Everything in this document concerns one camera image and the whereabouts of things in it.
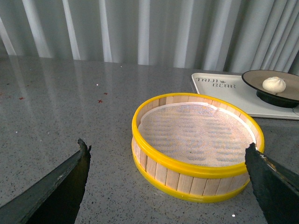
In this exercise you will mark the cream rectangular bear tray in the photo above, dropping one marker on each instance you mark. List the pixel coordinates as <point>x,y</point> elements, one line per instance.
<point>232,89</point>

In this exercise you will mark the beige plate with black rim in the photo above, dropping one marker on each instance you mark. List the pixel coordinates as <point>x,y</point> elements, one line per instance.
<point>289,98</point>

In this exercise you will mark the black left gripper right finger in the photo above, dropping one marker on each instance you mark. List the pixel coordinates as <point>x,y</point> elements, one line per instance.
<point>275,187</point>

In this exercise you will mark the white steamer liner cloth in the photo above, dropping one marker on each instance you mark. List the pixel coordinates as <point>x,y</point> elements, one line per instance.
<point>197,133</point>

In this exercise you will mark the grey pleated curtain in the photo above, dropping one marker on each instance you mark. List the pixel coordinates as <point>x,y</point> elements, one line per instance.
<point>218,35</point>

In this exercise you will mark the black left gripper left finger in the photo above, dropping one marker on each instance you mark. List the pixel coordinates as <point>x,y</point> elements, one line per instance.
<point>56,198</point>

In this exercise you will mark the white steamed bun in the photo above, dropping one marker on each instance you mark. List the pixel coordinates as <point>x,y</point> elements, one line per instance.
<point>274,84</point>

